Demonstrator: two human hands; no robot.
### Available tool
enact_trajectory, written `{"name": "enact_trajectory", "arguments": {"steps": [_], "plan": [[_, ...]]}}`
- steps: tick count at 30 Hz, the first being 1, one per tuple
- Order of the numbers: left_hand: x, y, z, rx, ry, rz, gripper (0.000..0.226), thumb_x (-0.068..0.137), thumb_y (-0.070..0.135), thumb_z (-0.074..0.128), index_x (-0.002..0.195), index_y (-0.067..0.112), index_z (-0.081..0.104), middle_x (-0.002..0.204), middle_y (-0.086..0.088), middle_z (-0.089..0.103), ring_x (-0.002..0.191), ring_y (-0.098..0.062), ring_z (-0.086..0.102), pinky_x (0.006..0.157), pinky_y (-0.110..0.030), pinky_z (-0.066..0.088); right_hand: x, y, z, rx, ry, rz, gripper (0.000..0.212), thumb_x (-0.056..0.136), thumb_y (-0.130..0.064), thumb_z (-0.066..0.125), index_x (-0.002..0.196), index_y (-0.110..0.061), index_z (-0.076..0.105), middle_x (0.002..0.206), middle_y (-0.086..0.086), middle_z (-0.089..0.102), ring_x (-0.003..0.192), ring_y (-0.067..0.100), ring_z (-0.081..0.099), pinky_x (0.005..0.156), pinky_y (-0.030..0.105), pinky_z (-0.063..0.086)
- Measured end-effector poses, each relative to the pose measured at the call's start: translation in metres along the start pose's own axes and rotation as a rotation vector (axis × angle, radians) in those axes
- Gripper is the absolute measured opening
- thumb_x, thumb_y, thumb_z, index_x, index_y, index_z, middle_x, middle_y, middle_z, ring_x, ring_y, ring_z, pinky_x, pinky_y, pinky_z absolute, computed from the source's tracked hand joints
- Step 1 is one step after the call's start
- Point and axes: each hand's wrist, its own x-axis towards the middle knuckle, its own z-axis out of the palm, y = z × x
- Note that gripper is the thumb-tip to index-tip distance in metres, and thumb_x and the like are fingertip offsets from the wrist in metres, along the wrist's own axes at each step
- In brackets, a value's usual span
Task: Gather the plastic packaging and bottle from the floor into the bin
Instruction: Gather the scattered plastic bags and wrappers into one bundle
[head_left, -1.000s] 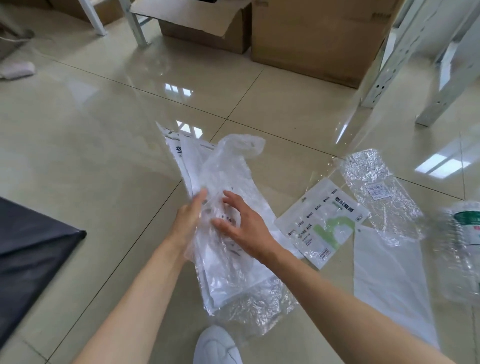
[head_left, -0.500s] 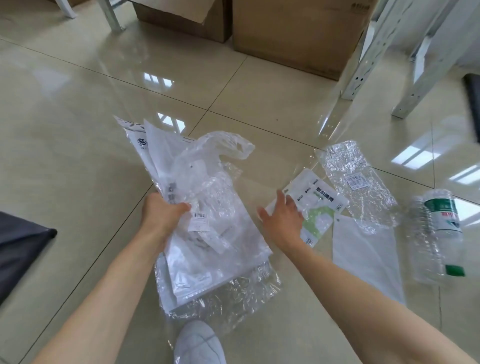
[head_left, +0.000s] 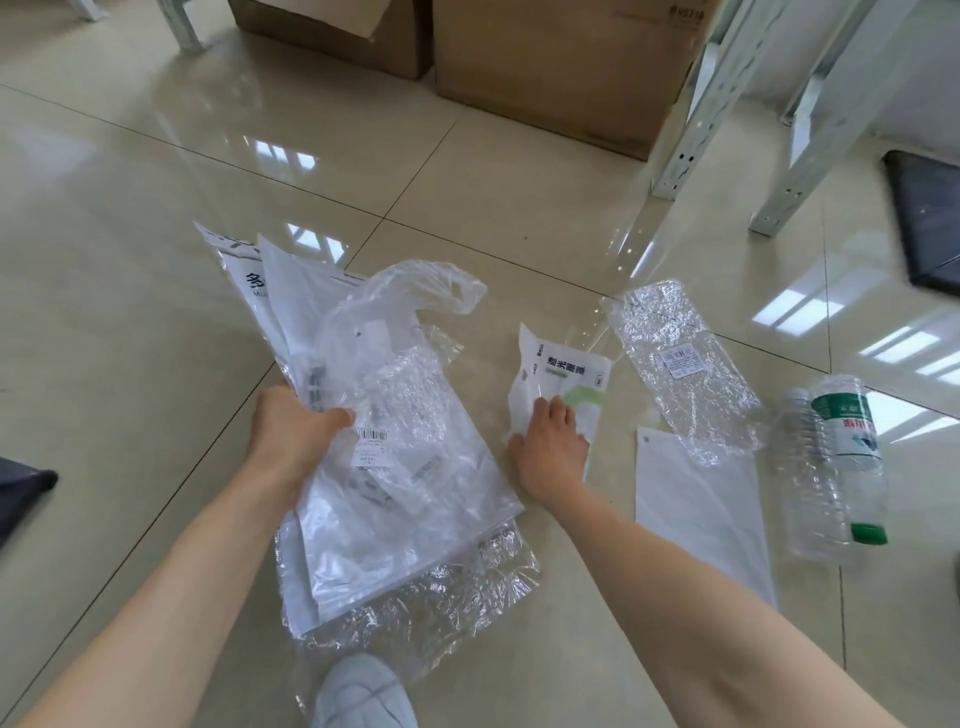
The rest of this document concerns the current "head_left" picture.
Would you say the person's left hand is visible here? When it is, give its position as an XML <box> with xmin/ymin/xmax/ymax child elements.
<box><xmin>247</xmin><ymin>386</ymin><xmax>358</xmax><ymax>496</ymax></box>

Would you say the person's right hand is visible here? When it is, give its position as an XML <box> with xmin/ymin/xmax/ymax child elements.
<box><xmin>508</xmin><ymin>395</ymin><xmax>594</xmax><ymax>511</ymax></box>

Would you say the crinkled clear bubble bag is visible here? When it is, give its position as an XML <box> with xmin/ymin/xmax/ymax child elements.
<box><xmin>599</xmin><ymin>278</ymin><xmax>770</xmax><ymax>470</ymax></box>

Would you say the clear ribbed plastic bottle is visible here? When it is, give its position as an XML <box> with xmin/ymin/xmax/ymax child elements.
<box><xmin>776</xmin><ymin>388</ymin><xmax>856</xmax><ymax>564</ymax></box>

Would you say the green label plastic bottle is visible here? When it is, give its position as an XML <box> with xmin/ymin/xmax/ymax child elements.
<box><xmin>808</xmin><ymin>373</ymin><xmax>890</xmax><ymax>547</ymax></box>

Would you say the person's right forearm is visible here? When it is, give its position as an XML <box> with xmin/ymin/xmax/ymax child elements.
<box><xmin>536</xmin><ymin>472</ymin><xmax>931</xmax><ymax>728</ymax></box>

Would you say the person's left forearm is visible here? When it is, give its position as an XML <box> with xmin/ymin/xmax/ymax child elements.
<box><xmin>14</xmin><ymin>464</ymin><xmax>309</xmax><ymax>728</ymax></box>

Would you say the white shoe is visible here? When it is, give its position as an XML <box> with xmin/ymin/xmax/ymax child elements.
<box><xmin>311</xmin><ymin>652</ymin><xmax>418</xmax><ymax>728</ymax></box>

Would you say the large closed cardboard box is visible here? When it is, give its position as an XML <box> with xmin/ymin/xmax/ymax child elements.
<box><xmin>431</xmin><ymin>0</ymin><xmax>725</xmax><ymax>161</ymax></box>

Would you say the white perforated shelf upright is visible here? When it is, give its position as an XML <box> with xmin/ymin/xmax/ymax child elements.
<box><xmin>649</xmin><ymin>0</ymin><xmax>789</xmax><ymax>202</ymax></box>
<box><xmin>747</xmin><ymin>0</ymin><xmax>922</xmax><ymax>239</ymax></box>

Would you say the open cardboard box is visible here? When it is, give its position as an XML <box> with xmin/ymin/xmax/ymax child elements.
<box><xmin>227</xmin><ymin>0</ymin><xmax>435</xmax><ymax>82</ymax></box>

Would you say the slim white shelf upright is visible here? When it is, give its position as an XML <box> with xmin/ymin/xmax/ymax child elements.
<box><xmin>779</xmin><ymin>67</ymin><xmax>826</xmax><ymax>151</ymax></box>

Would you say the white metal ladder frame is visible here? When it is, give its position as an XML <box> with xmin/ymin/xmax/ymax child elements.
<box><xmin>67</xmin><ymin>0</ymin><xmax>208</xmax><ymax>52</ymax></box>

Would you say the black square table pedestal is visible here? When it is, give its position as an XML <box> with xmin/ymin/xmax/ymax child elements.
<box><xmin>881</xmin><ymin>149</ymin><xmax>960</xmax><ymax>298</ymax></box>

